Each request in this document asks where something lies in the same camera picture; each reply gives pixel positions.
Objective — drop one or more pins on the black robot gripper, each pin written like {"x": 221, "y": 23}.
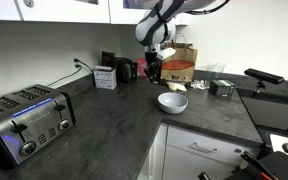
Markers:
{"x": 151, "y": 59}

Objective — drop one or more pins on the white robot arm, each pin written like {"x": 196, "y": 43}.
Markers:
{"x": 150, "y": 28}

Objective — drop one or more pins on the grey bowl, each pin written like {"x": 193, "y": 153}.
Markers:
{"x": 172, "y": 103}

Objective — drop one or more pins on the pale yellow cloth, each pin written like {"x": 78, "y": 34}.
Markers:
{"x": 176, "y": 86}

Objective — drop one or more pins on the small black kitchen appliance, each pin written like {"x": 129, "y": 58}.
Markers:
{"x": 125, "y": 70}

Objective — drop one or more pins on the brown paper bag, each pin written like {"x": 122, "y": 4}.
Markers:
{"x": 180, "y": 68}

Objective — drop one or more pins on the dark brown box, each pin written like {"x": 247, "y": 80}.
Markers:
{"x": 107, "y": 58}

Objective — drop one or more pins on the crumpled clear plastic wrap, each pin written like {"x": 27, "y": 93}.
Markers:
{"x": 199, "y": 84}

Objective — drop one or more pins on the white patterned cardboard box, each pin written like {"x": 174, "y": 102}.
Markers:
{"x": 104, "y": 78}

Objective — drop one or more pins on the clear plastic cup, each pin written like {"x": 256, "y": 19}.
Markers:
{"x": 215, "y": 70}

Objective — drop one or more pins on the black box with green label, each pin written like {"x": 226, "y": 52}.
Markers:
{"x": 222, "y": 88}

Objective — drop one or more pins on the white drawer front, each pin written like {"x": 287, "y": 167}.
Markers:
{"x": 184, "y": 140}

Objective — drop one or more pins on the white narrow corner cabinet door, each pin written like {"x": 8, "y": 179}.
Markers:
{"x": 155, "y": 156}

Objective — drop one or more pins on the white lower cabinet door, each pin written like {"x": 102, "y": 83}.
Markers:
{"x": 184, "y": 165}

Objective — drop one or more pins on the black glass cooktop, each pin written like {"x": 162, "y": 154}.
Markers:
{"x": 274, "y": 111}

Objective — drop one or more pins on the silver four-slot toaster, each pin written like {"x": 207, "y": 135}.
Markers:
{"x": 27, "y": 123}

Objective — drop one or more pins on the black and orange tool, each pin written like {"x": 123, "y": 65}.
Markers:
{"x": 257, "y": 165}

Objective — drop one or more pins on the round metal cabinet lock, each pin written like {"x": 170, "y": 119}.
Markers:
{"x": 28, "y": 2}

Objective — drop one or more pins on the black equipment base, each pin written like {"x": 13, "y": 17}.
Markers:
{"x": 284, "y": 166}

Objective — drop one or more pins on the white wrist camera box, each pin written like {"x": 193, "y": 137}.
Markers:
{"x": 166, "y": 53}

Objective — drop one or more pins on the white wall outlet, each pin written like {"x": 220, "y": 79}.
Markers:
{"x": 74, "y": 63}

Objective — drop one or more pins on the small black camera tripod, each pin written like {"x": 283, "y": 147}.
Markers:
{"x": 259, "y": 88}

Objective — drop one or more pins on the black bar camera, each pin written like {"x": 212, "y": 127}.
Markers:
{"x": 264, "y": 76}

